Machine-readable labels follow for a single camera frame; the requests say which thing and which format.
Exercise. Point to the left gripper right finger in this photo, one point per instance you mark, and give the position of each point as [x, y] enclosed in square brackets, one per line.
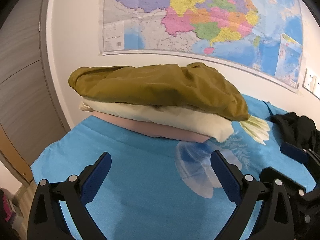
[275, 219]

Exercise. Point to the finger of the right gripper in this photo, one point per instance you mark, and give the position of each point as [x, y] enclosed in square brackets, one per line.
[302, 156]

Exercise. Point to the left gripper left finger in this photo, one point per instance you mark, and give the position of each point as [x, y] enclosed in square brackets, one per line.
[46, 219]

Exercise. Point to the olive green dress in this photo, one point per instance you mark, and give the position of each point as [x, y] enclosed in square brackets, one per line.
[162, 85]

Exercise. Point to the black garment pile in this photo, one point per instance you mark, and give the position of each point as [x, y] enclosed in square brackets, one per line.
[299, 131]

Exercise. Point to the cream folded garment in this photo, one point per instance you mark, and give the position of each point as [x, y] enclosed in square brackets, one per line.
[211, 125]

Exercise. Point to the grey wooden door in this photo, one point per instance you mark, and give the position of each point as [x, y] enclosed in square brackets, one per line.
[31, 115]

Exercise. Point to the blue floral bed sheet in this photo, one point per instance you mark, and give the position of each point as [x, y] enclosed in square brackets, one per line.
[158, 188]

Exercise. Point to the pink folded garment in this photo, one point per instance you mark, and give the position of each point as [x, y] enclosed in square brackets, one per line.
[152, 129]

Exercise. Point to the white wall socket panel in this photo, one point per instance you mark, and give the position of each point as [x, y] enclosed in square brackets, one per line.
[311, 82]

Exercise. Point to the colourful wall map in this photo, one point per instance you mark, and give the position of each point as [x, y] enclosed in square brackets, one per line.
[265, 35]

